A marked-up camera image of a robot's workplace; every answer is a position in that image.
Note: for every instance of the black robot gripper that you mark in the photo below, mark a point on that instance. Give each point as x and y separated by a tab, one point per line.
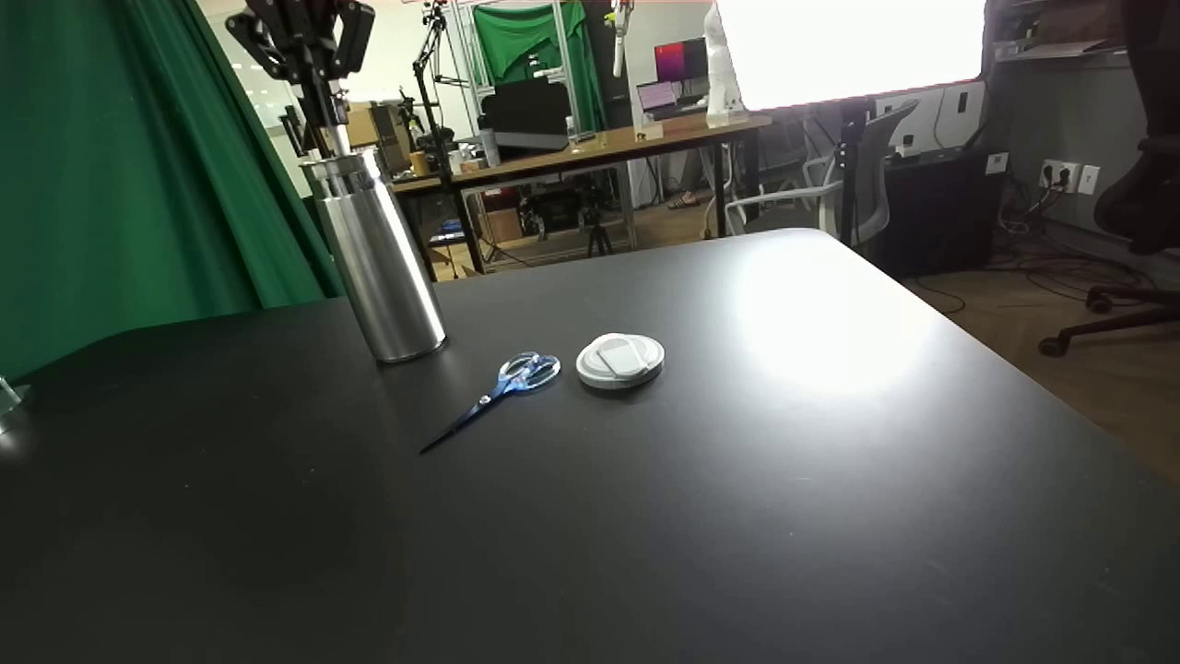
309	47

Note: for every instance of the stainless steel jar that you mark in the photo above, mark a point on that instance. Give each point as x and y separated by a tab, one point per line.
376	260

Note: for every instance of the green cloth on stand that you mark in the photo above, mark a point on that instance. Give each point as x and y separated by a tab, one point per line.
518	40

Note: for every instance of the wooden background desk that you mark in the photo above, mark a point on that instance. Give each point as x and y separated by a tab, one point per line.
594	147

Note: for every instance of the green screen curtain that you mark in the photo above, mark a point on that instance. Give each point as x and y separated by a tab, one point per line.
134	183

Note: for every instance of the small black tripod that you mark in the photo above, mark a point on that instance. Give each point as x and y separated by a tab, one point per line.
599	238

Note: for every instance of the bright softbox light panel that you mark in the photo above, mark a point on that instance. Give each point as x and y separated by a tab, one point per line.
796	51

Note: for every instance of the black office chair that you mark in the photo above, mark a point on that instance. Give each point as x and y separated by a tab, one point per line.
1143	204

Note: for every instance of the blue handled scissors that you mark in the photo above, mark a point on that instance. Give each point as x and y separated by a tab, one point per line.
520	372

